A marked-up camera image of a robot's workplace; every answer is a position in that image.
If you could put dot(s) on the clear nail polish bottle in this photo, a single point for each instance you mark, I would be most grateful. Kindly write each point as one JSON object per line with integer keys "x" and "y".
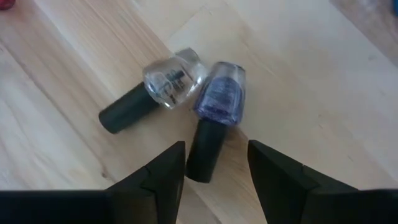
{"x": 174, "y": 81}

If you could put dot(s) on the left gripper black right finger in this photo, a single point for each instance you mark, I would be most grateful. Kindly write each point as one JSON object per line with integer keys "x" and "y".
{"x": 289, "y": 193}

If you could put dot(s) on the purple nail polish bottle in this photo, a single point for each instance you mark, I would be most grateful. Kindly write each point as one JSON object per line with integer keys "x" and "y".
{"x": 219, "y": 99}

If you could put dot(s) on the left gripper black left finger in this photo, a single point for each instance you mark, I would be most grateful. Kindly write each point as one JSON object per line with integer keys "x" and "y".
{"x": 149, "y": 193}

